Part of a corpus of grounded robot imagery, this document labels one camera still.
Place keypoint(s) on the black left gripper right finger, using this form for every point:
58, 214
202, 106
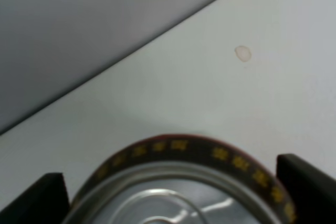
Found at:
312, 190

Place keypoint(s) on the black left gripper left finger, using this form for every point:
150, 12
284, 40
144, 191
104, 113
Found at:
45, 201

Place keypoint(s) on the red soda can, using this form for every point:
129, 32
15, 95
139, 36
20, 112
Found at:
181, 178

